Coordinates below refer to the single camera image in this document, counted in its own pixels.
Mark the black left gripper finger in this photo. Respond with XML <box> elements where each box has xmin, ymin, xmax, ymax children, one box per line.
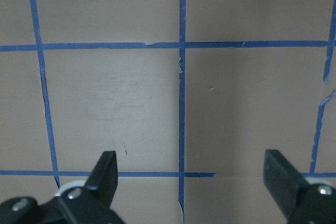
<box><xmin>1</xmin><ymin>151</ymin><xmax>123</xmax><ymax>223</ymax></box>

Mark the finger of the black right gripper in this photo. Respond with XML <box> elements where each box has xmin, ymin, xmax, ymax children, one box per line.
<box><xmin>263</xmin><ymin>149</ymin><xmax>335</xmax><ymax>223</ymax></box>

